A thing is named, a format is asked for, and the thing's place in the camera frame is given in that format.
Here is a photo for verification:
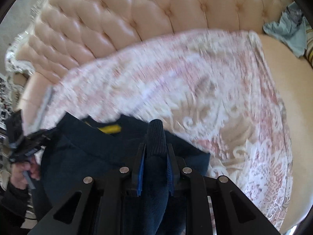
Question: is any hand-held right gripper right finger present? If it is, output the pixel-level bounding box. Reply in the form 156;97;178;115
166;143;282;235

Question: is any light blue denim garment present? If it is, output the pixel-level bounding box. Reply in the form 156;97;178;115
263;2;307;58

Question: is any navy blue sweatshirt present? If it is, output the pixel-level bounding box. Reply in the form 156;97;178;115
32;114;211;235

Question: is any white lattice cabinet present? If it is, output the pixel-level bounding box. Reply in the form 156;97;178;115
0;73;15;137

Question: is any striped cushion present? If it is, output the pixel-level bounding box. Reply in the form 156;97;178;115
303;28;313;70

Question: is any person's left hand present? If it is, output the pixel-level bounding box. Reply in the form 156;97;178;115
10;157;41;189

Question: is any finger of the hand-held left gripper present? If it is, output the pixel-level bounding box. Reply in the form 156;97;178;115
29;128;60;140
37;132;59;146

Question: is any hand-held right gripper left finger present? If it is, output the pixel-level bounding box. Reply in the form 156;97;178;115
27;143;147;235

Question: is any pink tufted leather sofa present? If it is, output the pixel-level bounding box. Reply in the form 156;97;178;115
6;0;313;234

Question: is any person's left forearm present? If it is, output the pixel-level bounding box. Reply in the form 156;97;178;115
0;181;37;228

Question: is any pink floral blanket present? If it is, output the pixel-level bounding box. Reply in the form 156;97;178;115
23;29;294;230

